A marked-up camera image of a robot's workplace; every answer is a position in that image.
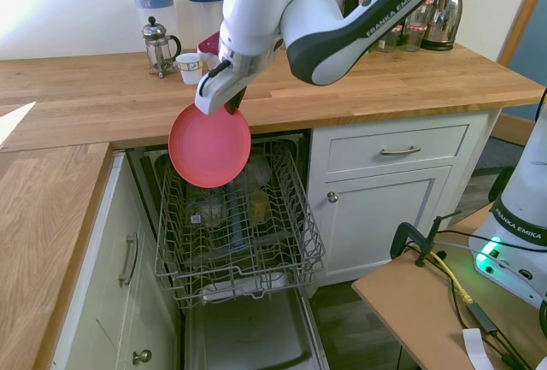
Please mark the red wrist camera mount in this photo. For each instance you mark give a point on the red wrist camera mount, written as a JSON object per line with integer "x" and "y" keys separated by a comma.
{"x": 209, "y": 41}

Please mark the yellow translucent container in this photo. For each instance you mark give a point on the yellow translucent container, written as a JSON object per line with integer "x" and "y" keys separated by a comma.
{"x": 259, "y": 207}

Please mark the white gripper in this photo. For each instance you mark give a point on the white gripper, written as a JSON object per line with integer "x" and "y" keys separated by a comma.
{"x": 218, "y": 92}

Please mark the glass jar red checkered lid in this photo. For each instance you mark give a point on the glass jar red checkered lid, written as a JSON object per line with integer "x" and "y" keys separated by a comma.
{"x": 414, "y": 39}
{"x": 391, "y": 41}

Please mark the glass steel french press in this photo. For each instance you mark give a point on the glass steel french press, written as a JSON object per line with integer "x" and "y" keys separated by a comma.
{"x": 158, "y": 47}

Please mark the black metal clamp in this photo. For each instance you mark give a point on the black metal clamp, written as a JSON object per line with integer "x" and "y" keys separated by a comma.
{"x": 404, "y": 233}

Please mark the stainless steel kettle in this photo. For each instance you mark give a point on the stainless steel kettle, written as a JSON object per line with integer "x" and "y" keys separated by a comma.
{"x": 444, "y": 19}

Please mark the steel dishwasher door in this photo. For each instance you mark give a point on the steel dishwasher door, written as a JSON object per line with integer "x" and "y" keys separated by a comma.
{"x": 248, "y": 331}

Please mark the white cabinet door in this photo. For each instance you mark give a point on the white cabinet door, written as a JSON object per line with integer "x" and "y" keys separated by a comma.
{"x": 384, "y": 224}

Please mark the brown fibreboard base board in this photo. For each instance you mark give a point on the brown fibreboard base board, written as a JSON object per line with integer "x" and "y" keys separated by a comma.
{"x": 410, "y": 301}

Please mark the cream cabinet front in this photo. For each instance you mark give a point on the cream cabinet front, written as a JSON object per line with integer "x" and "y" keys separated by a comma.
{"x": 111, "y": 314}

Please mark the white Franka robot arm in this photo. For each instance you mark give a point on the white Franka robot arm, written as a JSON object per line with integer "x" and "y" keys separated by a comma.
{"x": 325, "y": 45}

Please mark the white paper strip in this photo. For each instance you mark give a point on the white paper strip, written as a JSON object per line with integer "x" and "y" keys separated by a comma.
{"x": 476, "y": 346}

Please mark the red plastic plate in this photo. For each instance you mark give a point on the red plastic plate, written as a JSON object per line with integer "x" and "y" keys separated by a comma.
{"x": 209, "y": 148}

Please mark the clear plastic food container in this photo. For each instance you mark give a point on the clear plastic food container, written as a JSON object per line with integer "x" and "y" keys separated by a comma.
{"x": 205, "y": 209}

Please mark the white cabinet drawer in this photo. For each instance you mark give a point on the white cabinet drawer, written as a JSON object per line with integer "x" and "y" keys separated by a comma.
{"x": 436, "y": 143}

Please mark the printed white paper cup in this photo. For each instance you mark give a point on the printed white paper cup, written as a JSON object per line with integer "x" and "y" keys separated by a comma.
{"x": 189, "y": 68}

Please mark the wooden door frame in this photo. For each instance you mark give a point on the wooden door frame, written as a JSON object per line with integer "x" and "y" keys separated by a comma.
{"x": 519, "y": 19}

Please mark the dark grey floor mat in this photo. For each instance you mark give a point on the dark grey floor mat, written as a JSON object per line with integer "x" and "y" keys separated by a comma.
{"x": 500, "y": 152}

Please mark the clear glass in rack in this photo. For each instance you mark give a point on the clear glass in rack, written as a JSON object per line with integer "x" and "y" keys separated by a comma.
{"x": 260, "y": 171}

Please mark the clear pitcher light blue lid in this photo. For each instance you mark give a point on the clear pitcher light blue lid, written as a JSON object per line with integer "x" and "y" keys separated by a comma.
{"x": 154, "y": 7}

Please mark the clear pitcher dark blue lid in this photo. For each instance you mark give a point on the clear pitcher dark blue lid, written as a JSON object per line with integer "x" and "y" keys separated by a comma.
{"x": 205, "y": 15}

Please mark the round steel cabinet knob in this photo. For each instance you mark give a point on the round steel cabinet knob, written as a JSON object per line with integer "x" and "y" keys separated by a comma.
{"x": 332, "y": 197}
{"x": 142, "y": 356}

